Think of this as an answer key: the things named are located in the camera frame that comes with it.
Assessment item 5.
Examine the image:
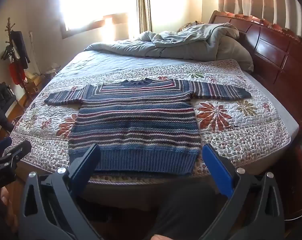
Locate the bright window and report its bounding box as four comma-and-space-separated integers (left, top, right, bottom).
58, 0, 206, 40

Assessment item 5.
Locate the red bag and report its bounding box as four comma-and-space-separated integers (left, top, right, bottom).
9, 61, 26, 85

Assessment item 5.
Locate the wooden coat rack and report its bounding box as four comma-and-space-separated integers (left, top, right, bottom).
1, 17, 31, 100

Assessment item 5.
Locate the black hanging garment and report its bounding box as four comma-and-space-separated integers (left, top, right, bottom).
10, 31, 31, 64

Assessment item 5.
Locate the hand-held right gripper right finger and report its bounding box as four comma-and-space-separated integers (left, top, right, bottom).
202, 143, 285, 240

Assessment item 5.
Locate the floral quilted blanket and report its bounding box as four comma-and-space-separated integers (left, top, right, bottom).
9, 59, 292, 184

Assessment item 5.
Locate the cardboard box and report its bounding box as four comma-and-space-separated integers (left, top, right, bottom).
24, 70, 45, 94

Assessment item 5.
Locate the beige striped curtain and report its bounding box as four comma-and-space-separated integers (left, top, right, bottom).
217, 0, 302, 43

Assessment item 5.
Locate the narrow beige curtain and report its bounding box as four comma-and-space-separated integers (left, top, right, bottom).
137, 0, 153, 34

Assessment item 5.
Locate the grey duvet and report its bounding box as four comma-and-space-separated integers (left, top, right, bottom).
84, 22, 240, 60

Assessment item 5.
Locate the white wall cable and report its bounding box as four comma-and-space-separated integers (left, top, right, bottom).
28, 31, 41, 77

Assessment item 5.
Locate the person's left hand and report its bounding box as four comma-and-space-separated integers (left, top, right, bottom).
0, 187, 19, 233

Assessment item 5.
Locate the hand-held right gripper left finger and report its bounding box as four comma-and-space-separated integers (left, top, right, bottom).
19, 143, 104, 240

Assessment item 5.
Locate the bed with grey sheet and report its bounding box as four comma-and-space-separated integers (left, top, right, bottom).
13, 47, 300, 205

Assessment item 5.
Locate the person's dark trouser leg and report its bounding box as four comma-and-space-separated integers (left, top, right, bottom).
143, 180, 231, 240

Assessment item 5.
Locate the dark wooden headboard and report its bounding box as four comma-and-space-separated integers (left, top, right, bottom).
208, 10, 302, 130

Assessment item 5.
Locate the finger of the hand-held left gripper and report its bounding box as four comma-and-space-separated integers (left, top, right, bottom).
0, 140, 32, 174
0, 137, 12, 157

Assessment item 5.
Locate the striped knit sweater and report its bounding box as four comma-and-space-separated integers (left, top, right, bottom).
44, 78, 251, 175

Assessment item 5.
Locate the black ribbed appliance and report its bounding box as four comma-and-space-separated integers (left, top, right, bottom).
0, 80, 16, 110

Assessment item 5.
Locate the grey pillow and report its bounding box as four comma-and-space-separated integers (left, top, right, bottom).
216, 36, 255, 72

